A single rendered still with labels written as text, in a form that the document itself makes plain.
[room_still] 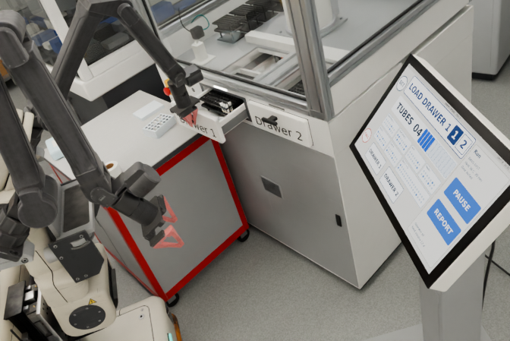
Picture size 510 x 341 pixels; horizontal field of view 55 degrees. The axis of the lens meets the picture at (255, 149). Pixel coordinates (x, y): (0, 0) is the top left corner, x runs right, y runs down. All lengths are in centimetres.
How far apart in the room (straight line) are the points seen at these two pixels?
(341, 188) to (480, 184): 80
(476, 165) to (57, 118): 84
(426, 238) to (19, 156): 86
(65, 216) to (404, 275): 147
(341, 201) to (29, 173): 110
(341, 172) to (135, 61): 136
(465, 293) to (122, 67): 190
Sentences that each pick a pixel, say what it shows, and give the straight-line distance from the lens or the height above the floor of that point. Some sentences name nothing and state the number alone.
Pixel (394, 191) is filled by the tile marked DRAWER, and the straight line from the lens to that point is 121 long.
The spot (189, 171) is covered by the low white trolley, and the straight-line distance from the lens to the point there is 211.
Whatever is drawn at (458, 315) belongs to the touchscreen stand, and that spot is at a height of 53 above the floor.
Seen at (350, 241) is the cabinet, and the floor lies 36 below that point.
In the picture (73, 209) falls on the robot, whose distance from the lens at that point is 145.
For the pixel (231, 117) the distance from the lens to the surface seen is 184.
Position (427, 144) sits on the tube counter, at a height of 111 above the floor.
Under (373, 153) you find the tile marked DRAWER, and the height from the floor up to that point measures 101.
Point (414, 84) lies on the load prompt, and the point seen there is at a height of 116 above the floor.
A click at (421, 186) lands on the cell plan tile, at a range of 115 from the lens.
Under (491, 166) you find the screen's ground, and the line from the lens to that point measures 103.
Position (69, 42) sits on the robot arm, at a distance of 143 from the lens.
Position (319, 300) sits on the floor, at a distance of 226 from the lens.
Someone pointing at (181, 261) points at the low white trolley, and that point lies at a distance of 230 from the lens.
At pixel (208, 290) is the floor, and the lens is 245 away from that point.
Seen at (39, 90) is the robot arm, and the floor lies 148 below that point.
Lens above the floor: 184
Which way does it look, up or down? 36 degrees down
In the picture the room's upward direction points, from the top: 17 degrees counter-clockwise
